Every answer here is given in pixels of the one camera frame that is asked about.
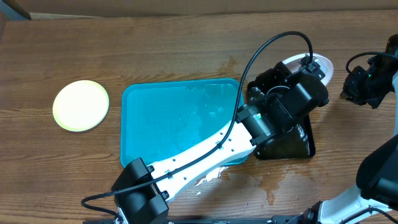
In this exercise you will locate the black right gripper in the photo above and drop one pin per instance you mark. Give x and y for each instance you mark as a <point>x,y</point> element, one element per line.
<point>350,92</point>

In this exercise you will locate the black tray with water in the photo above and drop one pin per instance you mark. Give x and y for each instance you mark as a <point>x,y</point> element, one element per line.
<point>297,144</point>

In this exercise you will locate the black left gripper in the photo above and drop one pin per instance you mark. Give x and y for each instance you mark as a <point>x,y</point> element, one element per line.
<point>273,74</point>

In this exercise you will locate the small white plate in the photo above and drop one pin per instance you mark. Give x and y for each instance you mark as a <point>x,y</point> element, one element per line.
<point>292,63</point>

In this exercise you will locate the blue plastic tray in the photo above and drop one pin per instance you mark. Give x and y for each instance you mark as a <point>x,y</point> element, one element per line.
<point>160,120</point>

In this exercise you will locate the yellow plate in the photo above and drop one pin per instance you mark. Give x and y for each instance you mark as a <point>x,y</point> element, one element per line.
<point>80,106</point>

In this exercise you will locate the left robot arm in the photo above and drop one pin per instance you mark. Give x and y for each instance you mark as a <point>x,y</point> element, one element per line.
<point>274,124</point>

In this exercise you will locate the green yellow sponge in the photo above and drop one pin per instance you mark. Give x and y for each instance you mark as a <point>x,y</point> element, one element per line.
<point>342,96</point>

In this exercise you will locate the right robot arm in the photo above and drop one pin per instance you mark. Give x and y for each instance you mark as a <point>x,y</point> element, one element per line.
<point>375,190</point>

